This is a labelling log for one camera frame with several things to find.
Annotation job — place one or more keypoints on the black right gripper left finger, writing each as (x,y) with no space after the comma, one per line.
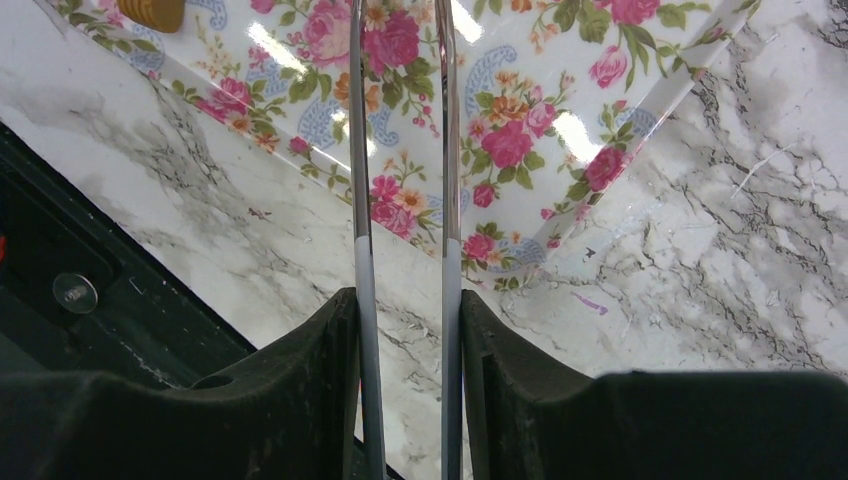
(285,412)

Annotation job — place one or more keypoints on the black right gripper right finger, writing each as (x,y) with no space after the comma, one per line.
(532,417)

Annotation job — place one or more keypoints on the small brown square chocolate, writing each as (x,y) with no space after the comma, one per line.
(165,16)

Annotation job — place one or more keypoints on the floral tray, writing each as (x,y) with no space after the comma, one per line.
(555,99)

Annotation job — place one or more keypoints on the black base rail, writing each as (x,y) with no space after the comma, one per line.
(79,294)

